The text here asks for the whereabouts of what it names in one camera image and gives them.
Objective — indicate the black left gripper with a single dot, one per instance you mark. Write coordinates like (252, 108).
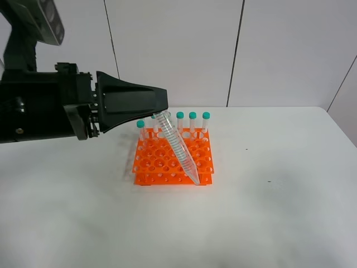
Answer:
(118, 101)

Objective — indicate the green capped test tube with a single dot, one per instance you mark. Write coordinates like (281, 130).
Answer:
(177, 144)

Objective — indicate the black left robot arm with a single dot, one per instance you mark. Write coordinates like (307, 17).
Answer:
(38, 106)

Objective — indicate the second row left tube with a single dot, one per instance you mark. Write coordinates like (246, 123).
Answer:
(142, 132)

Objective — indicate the orange test tube rack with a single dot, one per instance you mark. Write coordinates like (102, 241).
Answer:
(156, 164)

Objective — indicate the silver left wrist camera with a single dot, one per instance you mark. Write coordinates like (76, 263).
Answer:
(40, 17)

